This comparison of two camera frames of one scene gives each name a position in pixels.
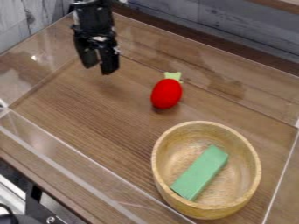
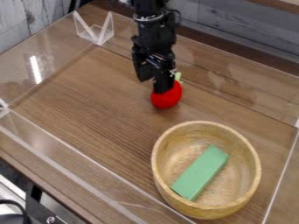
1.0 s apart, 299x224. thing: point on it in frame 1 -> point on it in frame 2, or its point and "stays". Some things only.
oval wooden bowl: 206,169 stays
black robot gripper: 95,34 -> 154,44
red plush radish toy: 167,91 stays
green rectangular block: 199,172 stays
